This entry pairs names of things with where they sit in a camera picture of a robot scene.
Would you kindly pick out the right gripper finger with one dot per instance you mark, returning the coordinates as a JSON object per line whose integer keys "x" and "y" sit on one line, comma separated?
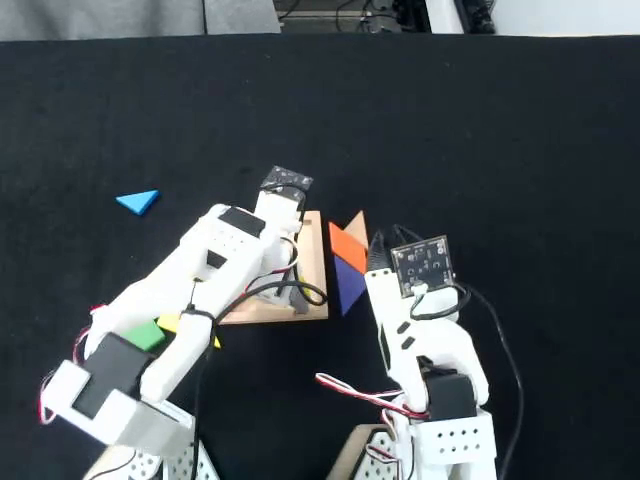
{"x": 381, "y": 255}
{"x": 406, "y": 236}

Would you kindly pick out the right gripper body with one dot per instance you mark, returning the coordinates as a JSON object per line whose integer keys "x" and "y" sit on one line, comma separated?
{"x": 405, "y": 310}

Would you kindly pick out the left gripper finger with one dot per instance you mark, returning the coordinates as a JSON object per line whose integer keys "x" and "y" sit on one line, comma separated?
{"x": 300, "y": 299}

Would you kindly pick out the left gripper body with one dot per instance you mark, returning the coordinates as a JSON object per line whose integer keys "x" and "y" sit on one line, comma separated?
{"x": 277, "y": 212}

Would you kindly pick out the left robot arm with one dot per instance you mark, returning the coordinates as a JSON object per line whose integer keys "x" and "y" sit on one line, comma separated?
{"x": 175, "y": 280}

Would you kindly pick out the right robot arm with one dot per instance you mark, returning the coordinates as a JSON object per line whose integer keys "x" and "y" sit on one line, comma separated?
{"x": 450, "y": 440}

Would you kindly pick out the square wooden tray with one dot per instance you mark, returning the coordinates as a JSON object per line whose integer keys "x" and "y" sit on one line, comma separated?
{"x": 312, "y": 260}

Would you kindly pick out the yellow tangram piece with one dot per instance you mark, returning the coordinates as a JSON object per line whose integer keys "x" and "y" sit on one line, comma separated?
{"x": 169, "y": 322}

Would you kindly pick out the green tangram piece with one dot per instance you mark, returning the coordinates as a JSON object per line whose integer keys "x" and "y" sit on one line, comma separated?
{"x": 145, "y": 336}

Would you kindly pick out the orange parallelogram piece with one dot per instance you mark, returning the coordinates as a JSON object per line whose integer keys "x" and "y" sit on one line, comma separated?
{"x": 350, "y": 250}

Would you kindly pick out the natural wood triangle piece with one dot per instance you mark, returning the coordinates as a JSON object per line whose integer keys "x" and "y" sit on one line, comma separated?
{"x": 359, "y": 227}

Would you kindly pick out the dark blue triangle piece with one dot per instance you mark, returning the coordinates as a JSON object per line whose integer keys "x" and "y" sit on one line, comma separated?
{"x": 350, "y": 287}

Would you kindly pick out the light blue triangle piece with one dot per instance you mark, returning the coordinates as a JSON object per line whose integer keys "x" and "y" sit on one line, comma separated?
{"x": 140, "y": 201}

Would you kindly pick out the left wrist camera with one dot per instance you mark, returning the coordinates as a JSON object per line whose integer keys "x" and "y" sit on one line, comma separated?
{"x": 287, "y": 181}

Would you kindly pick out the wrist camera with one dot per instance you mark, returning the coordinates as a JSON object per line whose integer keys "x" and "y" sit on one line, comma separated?
{"x": 287, "y": 181}
{"x": 424, "y": 265}

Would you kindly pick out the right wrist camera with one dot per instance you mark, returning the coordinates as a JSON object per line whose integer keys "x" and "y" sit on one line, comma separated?
{"x": 424, "y": 265}

